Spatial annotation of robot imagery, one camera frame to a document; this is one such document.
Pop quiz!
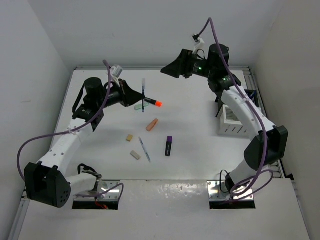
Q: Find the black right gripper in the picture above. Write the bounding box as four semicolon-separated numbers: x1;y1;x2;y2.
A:
161;49;214;79

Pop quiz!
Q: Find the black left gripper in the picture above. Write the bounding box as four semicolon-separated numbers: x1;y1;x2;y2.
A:
96;78;145;109

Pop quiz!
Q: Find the blue gel pen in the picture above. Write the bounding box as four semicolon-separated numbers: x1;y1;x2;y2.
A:
138;136;151;163
141;78;146;113

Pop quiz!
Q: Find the black orange highlighter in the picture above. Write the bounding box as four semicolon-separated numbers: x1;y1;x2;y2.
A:
144;97;162;108

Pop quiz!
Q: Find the tan square eraser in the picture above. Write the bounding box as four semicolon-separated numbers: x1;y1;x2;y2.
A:
126;134;133;142

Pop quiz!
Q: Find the black purple highlighter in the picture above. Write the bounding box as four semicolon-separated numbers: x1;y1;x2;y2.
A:
165;136;173;157

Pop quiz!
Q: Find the beige rectangular eraser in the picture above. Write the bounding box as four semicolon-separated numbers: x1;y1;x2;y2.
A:
130;150;141;161

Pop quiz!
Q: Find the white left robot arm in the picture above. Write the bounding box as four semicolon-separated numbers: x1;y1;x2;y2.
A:
24;77;145;208

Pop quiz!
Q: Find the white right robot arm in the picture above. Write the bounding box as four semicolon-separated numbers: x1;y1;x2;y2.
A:
161;44;289;193

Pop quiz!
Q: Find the white slotted organizer box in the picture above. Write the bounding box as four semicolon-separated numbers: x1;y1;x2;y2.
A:
217;104;249;138

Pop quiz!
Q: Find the black slotted organizer box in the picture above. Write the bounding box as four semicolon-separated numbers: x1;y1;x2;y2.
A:
215;89;260;118

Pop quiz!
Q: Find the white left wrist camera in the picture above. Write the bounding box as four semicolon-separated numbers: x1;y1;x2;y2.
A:
110;65;123;78

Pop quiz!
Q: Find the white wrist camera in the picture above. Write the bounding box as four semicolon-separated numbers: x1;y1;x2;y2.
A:
110;65;123;78
191;34;205;55

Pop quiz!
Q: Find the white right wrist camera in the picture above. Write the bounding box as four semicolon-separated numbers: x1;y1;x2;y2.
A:
191;34;205;55

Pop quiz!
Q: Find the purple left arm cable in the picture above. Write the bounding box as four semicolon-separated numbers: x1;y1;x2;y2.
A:
16;59;125;201

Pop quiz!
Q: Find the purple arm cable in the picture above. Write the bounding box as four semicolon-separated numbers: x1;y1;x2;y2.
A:
16;59;125;201
199;17;275;202

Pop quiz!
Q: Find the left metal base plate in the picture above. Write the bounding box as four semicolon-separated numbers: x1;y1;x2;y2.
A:
75;180;124;201

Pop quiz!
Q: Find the metal base plate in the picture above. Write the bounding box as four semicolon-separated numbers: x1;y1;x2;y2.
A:
207;180;254;202
75;180;124;201

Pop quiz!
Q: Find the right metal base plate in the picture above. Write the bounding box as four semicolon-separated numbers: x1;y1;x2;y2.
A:
207;180;254;202

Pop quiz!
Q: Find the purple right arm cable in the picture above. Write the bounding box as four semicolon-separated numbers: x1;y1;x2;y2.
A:
199;17;275;202

